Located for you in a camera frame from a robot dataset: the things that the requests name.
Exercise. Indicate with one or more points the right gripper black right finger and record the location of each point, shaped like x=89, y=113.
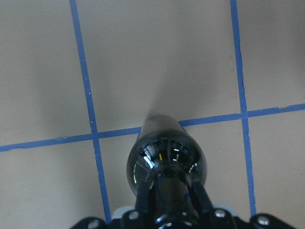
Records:
x=200, y=199

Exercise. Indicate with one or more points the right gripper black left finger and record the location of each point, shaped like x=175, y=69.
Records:
x=143, y=198

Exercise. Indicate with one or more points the dark wine bottle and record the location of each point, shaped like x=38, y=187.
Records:
x=170, y=160

